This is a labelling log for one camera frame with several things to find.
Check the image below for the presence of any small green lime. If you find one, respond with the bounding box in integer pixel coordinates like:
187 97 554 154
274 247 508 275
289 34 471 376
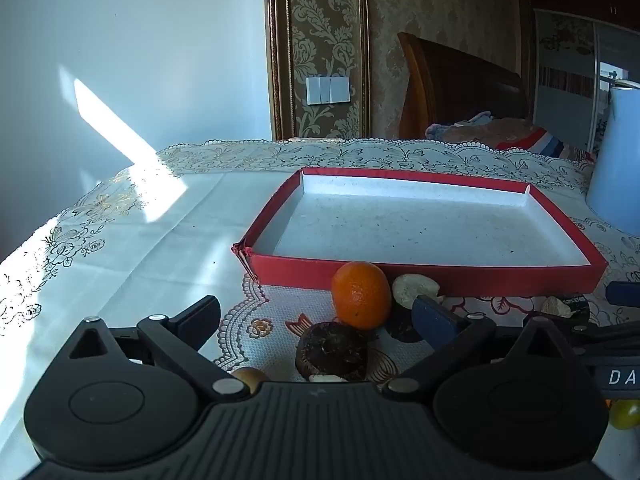
609 399 640 431

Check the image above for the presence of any large dark sugarcane piece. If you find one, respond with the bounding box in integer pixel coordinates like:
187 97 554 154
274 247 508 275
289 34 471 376
384 273 442 344

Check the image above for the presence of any striped bedding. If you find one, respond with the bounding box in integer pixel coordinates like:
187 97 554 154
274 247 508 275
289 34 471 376
425 113 599 164

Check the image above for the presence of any white wall switch panel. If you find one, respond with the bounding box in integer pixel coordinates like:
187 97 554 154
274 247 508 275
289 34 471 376
306 75 352 106

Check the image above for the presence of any tan round potato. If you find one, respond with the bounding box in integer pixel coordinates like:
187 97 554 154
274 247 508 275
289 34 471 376
233 367 271 394

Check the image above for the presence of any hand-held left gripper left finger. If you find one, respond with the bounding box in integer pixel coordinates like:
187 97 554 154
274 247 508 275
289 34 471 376
67 295 252 404

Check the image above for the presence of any small dark sugarcane piece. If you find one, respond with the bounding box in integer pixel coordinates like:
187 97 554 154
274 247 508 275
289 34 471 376
541 295 592 322

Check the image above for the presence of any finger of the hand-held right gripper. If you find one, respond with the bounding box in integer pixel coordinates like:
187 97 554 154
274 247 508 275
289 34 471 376
605 281 640 307
569 317 640 349

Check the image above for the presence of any wardrobe with sliding doors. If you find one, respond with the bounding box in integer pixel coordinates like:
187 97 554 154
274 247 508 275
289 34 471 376
520 0 640 157

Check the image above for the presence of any pale blue kettle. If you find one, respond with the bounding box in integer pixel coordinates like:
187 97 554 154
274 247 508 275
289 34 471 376
585 82 640 237

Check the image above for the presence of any red shallow cardboard box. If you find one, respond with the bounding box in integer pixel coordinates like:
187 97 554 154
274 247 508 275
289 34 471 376
232 167 609 297

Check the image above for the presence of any large orange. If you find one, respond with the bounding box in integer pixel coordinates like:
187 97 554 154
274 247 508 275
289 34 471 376
331 261 392 331

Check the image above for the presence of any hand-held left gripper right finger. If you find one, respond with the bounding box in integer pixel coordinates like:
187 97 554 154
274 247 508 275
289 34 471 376
383 293 577 403

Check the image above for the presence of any wooden bed headboard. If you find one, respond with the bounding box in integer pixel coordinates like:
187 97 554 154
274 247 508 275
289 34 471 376
397 31 534 140

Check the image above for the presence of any gold framed wallpaper panel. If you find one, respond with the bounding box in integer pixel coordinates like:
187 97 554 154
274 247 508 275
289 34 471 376
264 0 371 141

